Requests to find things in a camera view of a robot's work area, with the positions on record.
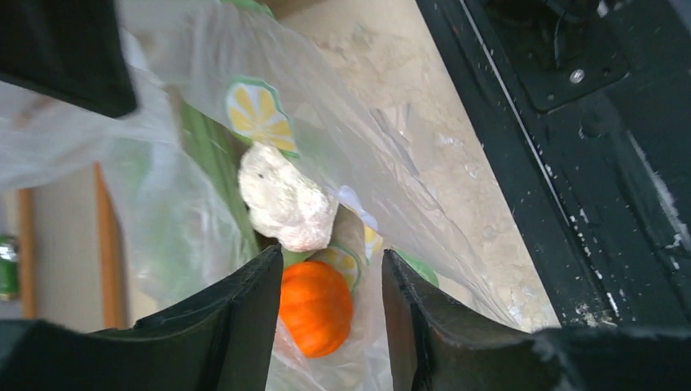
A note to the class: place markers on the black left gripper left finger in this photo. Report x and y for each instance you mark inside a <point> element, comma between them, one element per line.
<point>220,338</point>

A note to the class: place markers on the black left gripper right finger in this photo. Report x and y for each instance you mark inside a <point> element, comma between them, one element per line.
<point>438,343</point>

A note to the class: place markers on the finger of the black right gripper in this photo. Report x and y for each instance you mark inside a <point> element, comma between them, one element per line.
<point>67,50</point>

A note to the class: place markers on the small orange pumpkin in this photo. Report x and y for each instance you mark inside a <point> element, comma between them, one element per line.
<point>316,307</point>

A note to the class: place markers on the clear plastic grocery bag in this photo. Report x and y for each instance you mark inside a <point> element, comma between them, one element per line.
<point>158,93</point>

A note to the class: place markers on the white cauliflower piece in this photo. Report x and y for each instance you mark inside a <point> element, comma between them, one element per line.
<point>283,203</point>

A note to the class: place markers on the green vegetable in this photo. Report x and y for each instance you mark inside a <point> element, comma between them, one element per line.
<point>209,144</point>

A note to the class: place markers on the silver drink can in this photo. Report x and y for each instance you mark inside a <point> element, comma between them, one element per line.
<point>10,282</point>

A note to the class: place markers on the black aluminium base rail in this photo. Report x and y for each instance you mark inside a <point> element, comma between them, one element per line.
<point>583,111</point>

